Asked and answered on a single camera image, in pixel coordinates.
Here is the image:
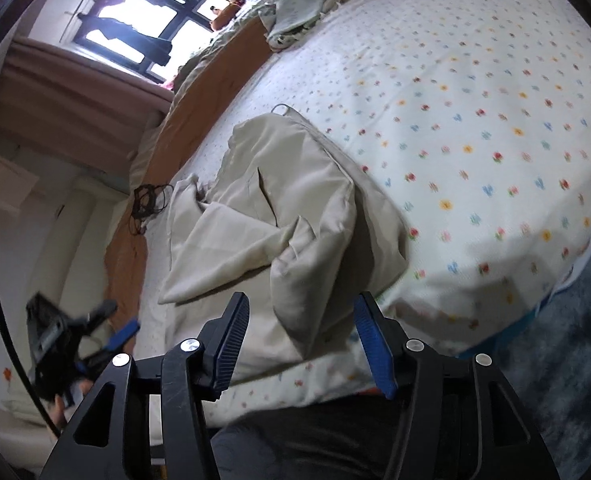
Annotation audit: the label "pink-brown curtain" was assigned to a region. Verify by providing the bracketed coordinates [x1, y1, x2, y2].
[0, 35, 177, 161]

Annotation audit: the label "grey-green folded cloth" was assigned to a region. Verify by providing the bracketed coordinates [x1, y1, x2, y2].
[259, 0, 372, 52]

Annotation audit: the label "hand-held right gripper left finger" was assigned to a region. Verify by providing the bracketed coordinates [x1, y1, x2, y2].
[38, 290, 251, 480]

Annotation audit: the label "person's left hand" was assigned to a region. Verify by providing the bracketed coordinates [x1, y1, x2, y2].
[49, 379, 94, 427]

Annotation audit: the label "thick black cable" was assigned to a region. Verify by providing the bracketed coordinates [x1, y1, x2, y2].
[0, 224, 62, 442]

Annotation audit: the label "person's dark clothing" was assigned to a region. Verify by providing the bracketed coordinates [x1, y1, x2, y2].
[145, 394, 476, 480]

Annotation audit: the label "black charger with cable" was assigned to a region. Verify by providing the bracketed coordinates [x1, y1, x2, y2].
[131, 184, 175, 237]

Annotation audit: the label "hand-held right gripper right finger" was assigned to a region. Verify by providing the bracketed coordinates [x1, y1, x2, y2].
[353, 291, 561, 480]

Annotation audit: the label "orange blanket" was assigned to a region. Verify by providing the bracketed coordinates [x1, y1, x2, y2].
[102, 17, 276, 311]

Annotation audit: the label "white floral bed sheet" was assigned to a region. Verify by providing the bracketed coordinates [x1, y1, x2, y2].
[135, 0, 591, 428]

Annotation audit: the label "brown plush toy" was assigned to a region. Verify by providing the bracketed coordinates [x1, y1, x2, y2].
[209, 0, 247, 32]

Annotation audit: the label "window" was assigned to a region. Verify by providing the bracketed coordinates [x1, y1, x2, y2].
[65, 0, 232, 85]

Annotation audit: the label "beige pants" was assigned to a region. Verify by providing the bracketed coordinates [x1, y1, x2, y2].
[158, 112, 411, 361]

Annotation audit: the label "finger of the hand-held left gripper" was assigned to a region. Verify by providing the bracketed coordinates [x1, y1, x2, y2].
[98, 320, 142, 356]
[88, 300, 119, 334]

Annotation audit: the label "blue-grey rug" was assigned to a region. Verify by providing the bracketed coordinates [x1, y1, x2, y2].
[455, 240, 591, 480]

